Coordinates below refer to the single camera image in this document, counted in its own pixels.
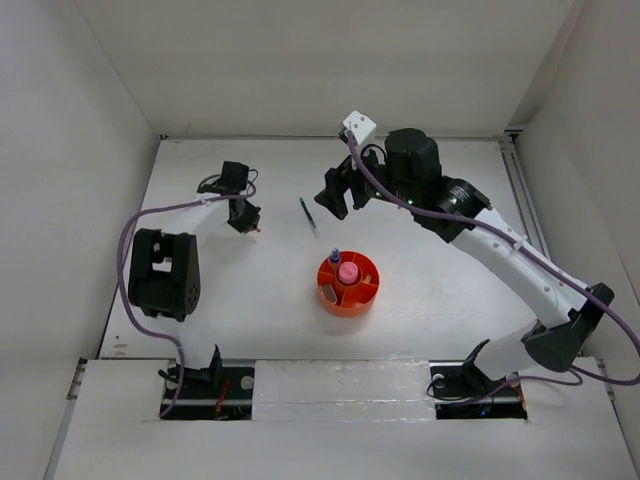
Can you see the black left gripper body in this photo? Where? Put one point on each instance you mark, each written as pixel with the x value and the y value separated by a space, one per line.
pixel 245 221

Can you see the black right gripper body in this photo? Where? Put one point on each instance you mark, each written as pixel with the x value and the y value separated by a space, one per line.
pixel 382 173

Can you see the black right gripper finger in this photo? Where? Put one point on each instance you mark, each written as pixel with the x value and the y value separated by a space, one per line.
pixel 338 178
pixel 333 201

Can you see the green gel pen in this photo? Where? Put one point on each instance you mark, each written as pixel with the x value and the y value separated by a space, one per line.
pixel 310 219

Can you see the pink-capped patterned bottle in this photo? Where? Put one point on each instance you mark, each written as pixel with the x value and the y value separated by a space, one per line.
pixel 348 273

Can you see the pink white mini stapler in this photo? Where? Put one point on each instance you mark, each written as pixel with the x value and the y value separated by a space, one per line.
pixel 329 293

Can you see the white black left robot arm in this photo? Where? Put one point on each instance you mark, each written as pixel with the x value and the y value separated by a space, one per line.
pixel 159 267

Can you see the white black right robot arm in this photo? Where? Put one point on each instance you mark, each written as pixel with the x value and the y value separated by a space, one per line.
pixel 406 170

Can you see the orange round organizer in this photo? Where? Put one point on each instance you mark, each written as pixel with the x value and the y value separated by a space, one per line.
pixel 352 300

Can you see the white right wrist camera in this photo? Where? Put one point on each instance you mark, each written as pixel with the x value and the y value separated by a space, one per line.
pixel 360 126

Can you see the aluminium rail at table edge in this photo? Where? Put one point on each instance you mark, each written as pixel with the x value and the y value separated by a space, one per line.
pixel 523 199

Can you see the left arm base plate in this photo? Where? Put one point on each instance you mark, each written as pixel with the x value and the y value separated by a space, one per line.
pixel 232 400

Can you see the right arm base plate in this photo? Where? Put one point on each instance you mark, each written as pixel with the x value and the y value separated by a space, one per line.
pixel 455 398

